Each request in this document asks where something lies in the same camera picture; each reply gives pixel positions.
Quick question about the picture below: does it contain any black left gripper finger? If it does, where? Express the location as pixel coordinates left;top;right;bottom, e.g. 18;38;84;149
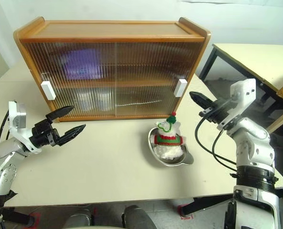
57;124;87;147
45;105;75;124

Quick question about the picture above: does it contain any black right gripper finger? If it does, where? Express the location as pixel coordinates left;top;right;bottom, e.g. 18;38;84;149
189;91;215;110

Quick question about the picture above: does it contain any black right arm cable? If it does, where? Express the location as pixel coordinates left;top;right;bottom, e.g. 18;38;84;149
194;114;239;173

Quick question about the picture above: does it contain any purple box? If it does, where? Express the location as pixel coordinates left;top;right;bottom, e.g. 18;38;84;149
62;48;103;81

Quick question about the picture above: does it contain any red floor tape marker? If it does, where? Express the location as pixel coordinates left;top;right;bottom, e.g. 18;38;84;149
178;203;195;219
26;211;42;228

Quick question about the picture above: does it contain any short white door handle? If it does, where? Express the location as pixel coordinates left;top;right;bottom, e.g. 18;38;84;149
174;79;188;98

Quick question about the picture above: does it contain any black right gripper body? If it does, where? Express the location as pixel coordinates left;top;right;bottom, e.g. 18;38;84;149
199;98;235;125

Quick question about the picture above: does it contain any wooden cabinet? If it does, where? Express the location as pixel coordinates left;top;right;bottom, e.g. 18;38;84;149
13;16;212;123

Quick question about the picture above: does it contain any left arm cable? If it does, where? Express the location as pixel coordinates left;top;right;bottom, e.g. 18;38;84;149
0;110;12;146

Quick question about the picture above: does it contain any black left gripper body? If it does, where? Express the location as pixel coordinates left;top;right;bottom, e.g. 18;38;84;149
31;118;61;148

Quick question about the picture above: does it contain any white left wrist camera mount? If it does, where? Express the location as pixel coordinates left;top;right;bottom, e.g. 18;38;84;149
7;101;43;154

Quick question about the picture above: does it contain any ribbed glass door, short handle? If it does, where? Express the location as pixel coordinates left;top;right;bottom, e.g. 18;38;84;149
114;42;202;117

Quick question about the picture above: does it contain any metal bowl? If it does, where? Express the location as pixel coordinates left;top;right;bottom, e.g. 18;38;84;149
147;126;195;167

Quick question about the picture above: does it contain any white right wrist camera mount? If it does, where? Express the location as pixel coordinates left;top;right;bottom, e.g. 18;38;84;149
217;78;257;131

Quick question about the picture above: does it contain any white bottle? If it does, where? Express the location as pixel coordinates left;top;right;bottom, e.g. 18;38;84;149
96;91;114;112
74;91;94;112

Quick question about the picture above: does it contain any white plush toy, striped scarf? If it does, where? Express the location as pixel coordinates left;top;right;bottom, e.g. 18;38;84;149
154;112;186;161

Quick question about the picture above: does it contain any black-framed side table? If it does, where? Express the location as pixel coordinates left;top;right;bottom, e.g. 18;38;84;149
198;43;283;135

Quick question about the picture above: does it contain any grey rounded shape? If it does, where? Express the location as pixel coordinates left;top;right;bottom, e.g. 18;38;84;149
68;208;92;229

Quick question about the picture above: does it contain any ribbed glass door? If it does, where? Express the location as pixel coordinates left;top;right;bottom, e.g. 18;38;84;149
114;42;202;117
23;42;118;119

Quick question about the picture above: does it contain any tall white door handle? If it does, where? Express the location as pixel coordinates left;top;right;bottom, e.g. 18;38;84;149
41;81;56;101

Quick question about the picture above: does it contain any black table leg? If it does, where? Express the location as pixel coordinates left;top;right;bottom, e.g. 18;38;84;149
182;192;235;216

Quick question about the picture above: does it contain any dark rounded shape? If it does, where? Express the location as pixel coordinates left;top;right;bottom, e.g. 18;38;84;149
121;204;157;229

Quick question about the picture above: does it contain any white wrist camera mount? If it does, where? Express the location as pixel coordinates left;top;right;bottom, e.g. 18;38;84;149
7;101;43;154
217;78;257;131

